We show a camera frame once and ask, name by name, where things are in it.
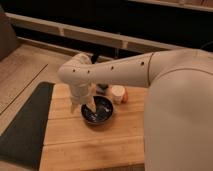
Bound dark rectangular block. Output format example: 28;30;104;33
96;84;109;95

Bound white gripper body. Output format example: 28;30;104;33
69;83;93;104

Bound white cup with orange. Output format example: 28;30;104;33
111;85;128;104

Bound dark green floor mat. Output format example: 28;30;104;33
0;82;54;170

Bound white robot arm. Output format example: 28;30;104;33
58;49;213;171

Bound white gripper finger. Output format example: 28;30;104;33
86;99;96;112
70;102;78;114

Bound black ceramic bowl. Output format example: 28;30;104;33
81;96;113;124

